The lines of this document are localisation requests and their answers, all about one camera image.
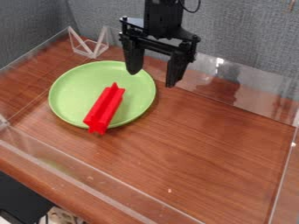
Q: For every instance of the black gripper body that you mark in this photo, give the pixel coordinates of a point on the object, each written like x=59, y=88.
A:
x=158, y=32

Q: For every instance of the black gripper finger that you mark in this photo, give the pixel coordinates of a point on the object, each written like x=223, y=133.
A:
x=177, y=67
x=134, y=53

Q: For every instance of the green round plate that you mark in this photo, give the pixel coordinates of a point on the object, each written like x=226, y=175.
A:
x=76, y=89

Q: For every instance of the red star-shaped bar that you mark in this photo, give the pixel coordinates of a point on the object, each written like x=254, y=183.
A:
x=103, y=109

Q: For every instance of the black box under table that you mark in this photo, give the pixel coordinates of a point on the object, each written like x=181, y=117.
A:
x=20, y=201

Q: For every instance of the clear acrylic enclosure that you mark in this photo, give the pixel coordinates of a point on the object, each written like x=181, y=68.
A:
x=210, y=157

